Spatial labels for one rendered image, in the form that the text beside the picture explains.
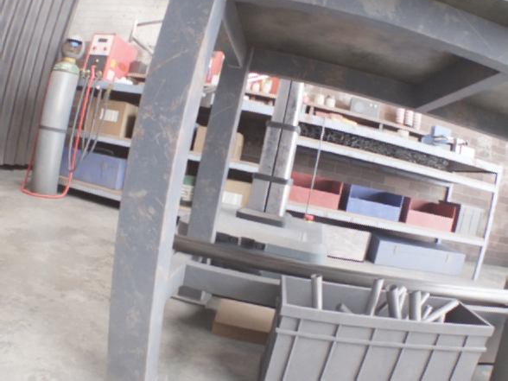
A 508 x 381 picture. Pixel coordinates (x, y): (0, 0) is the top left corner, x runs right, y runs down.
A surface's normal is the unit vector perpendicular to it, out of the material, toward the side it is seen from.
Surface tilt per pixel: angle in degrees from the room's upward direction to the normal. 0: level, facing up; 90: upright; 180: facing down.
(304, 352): 90
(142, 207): 90
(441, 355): 90
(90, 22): 90
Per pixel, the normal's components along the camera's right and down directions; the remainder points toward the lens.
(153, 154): -0.05, 0.03
